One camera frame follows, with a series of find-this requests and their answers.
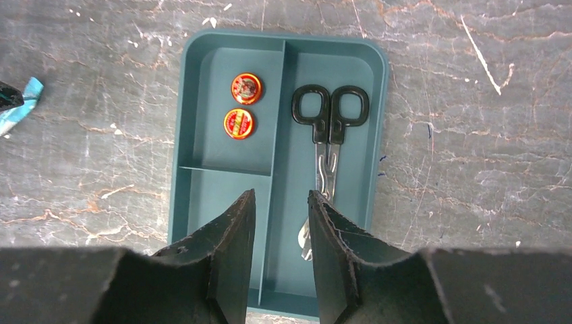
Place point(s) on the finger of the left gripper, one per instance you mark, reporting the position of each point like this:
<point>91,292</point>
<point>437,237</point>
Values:
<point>10,97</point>

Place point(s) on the small red balm tin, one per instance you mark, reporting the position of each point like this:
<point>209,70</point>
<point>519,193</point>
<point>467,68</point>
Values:
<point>239,123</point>

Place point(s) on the teal sachet by gauze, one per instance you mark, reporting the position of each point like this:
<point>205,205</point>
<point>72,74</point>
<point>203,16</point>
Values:
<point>31,94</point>

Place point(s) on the black handled scissors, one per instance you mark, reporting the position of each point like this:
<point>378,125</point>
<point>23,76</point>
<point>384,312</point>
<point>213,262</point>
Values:
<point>328,129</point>

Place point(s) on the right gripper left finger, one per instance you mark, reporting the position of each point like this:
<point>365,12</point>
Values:
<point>202,278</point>

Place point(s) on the teal plastic tray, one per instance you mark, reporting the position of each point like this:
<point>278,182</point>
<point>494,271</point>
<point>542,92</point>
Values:
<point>210,169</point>

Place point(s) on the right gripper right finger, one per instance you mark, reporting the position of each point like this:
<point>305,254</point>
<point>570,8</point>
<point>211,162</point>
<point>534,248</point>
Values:
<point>361,279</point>

